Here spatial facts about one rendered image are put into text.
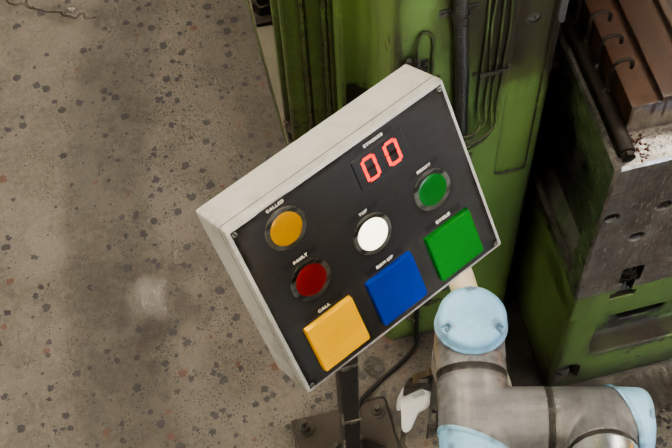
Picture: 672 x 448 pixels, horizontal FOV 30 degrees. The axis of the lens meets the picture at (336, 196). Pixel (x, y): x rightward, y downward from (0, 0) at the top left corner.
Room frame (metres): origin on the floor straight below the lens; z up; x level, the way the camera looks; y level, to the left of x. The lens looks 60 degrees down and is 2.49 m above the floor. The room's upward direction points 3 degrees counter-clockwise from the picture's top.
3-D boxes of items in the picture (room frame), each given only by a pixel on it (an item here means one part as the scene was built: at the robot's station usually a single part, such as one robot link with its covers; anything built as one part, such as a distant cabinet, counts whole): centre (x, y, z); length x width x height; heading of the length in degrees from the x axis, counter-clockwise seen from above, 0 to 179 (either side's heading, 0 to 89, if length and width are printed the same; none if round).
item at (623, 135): (1.12, -0.39, 0.93); 0.40 x 0.03 x 0.03; 11
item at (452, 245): (0.77, -0.15, 1.01); 0.07 x 0.05 x 0.07; 126
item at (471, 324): (0.53, -0.13, 1.23); 0.09 x 0.08 x 0.11; 177
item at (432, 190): (0.80, -0.12, 1.09); 0.05 x 0.03 x 0.04; 101
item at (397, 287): (0.71, -0.07, 1.01); 0.07 x 0.05 x 0.07; 126
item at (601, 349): (1.23, -0.54, 0.23); 0.55 x 0.37 x 0.47; 11
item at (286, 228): (0.72, 0.06, 1.16); 0.05 x 0.03 x 0.04; 101
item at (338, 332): (0.65, 0.01, 1.01); 0.07 x 0.05 x 0.07; 126
